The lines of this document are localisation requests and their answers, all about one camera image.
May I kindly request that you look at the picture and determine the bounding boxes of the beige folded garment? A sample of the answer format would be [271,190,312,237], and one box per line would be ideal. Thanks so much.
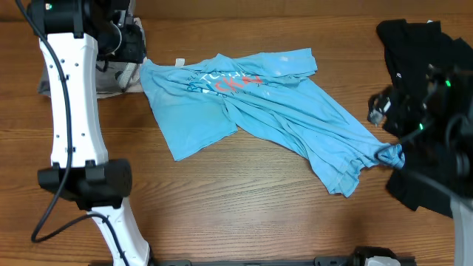
[95,17,147,98]

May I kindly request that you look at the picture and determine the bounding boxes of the black garment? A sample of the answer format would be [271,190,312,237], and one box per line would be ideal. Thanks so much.
[376,19,472,217]

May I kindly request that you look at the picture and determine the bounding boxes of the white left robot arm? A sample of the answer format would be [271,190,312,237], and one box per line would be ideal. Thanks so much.
[21,0,154,265]

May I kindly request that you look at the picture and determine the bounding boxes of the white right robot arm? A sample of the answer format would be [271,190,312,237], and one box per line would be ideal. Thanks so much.
[368,65,472,265]

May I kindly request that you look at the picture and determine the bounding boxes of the light blue printed t-shirt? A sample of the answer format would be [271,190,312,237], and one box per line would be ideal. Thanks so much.
[140,48,405,196]

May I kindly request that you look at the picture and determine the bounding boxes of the grey folded garment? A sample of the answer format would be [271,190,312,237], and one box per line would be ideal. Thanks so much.
[95,62,143,98]

